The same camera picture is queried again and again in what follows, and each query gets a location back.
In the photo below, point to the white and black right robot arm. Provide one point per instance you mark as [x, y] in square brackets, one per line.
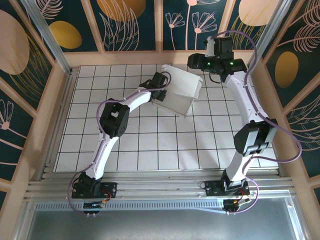
[247, 105]

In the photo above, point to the aluminium corner post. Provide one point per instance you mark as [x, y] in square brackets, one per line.
[50, 42]
[265, 37]

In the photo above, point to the grey metal sheet panel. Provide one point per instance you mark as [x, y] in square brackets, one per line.
[160, 225]

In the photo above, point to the white paper box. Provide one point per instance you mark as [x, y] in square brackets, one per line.
[182, 85]

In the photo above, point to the aluminium side rail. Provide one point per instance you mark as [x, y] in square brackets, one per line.
[61, 117]

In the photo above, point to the aluminium rail frame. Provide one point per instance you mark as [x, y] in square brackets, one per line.
[155, 185]

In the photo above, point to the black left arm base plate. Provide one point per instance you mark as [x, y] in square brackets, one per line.
[110, 190]

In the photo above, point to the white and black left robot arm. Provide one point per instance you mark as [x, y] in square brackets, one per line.
[100, 160]

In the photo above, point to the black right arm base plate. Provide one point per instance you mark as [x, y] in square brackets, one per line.
[212, 187]

